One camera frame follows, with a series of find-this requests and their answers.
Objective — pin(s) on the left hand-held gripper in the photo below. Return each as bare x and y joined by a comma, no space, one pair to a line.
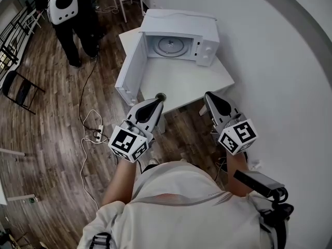
123,140

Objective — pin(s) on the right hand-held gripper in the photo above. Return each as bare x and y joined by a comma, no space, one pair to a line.
238,136

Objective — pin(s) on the round glass turntable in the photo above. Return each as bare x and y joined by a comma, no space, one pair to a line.
166,47

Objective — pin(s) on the person's right forearm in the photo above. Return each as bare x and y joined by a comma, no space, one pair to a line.
234,162

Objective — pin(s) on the person's left forearm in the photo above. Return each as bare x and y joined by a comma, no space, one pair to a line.
119,183

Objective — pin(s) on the white power strip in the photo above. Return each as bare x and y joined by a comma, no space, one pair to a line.
99,131

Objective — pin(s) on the person's left white shoe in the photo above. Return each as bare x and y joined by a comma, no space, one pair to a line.
153,162

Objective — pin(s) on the person's white shoe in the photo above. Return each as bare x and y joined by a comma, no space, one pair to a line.
153,162
183,160

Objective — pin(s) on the person's black shorts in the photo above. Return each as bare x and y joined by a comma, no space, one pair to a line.
147,168

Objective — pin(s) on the person's right white shoe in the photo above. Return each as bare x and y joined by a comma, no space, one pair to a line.
183,160

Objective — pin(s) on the black chest-mounted screen device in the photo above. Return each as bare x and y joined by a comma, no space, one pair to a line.
259,179

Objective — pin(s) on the white microwave oven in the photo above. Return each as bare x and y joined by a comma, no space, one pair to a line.
179,22

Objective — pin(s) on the person in white shirt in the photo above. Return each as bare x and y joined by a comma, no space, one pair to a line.
176,216

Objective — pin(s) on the white dome backpack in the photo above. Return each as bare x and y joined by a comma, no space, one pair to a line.
62,9

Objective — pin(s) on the black folding chair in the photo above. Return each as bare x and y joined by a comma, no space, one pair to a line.
7,82

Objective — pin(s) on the white wall adapter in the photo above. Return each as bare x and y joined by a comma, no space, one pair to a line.
255,164

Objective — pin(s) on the black chest device mount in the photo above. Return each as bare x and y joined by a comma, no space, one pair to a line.
281,209

